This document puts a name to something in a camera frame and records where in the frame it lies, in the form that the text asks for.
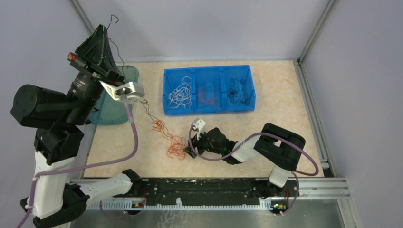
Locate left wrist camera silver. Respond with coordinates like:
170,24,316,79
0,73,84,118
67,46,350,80
100,81,145,103

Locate black cables in bin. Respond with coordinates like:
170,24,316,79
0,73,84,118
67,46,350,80
226,78,252,105

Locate teal translucent plastic tray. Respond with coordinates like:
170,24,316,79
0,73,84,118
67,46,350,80
89,65,139,126

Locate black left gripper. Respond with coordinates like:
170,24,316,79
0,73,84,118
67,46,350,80
64,23,127,124

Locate aluminium frame rail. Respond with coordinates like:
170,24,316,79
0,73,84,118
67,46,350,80
293,59,362,228

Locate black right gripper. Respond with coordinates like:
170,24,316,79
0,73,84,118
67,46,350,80
183,127,223,158

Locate white slotted cable duct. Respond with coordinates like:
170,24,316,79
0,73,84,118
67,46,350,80
87,199,273,211

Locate orange cable in bin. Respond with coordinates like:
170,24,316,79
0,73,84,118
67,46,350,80
195,83,218,108

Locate blue three-compartment plastic bin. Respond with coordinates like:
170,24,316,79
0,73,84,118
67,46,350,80
162,65,256,116

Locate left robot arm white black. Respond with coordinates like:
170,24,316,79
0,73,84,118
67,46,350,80
10,25,144,228

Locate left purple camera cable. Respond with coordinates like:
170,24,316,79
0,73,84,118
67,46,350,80
15,100,139,228

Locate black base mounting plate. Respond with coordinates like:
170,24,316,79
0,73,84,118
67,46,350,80
138,178,278,207

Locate white cables in bin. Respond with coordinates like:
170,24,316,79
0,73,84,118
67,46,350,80
167,75,193,110

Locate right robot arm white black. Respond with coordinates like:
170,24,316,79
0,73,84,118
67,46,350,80
182,123,306,196

